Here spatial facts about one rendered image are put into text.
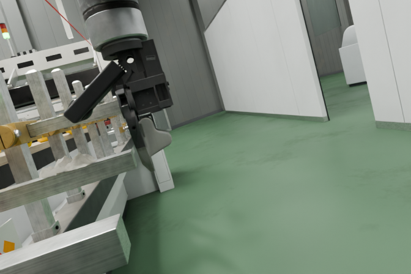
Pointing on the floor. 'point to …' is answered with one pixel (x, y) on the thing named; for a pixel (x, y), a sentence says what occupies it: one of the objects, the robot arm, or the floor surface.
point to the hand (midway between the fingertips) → (146, 165)
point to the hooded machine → (351, 59)
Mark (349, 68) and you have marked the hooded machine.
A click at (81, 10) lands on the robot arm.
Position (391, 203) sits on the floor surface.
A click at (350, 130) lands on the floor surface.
